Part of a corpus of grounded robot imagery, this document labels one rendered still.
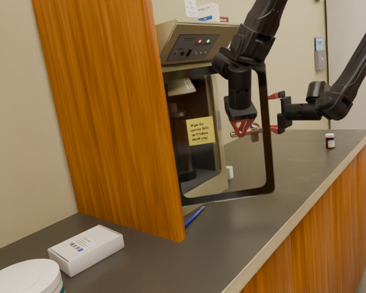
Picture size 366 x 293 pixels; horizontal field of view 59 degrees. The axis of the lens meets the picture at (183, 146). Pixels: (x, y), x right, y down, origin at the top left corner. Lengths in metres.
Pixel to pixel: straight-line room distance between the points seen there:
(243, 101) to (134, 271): 0.49
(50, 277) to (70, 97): 0.64
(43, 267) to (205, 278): 0.34
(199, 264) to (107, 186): 0.41
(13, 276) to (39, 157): 0.62
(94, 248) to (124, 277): 0.12
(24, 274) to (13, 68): 0.72
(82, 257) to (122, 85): 0.45
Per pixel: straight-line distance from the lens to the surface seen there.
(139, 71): 0.83
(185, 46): 0.93
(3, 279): 0.64
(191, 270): 0.79
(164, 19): 0.99
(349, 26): 3.85
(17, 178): 1.17
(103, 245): 0.89
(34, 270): 0.63
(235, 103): 0.81
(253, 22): 0.76
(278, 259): 1.02
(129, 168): 0.93
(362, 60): 1.10
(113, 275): 0.83
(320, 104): 1.05
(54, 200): 1.24
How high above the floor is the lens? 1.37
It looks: 12 degrees down
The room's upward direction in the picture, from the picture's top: 8 degrees counter-clockwise
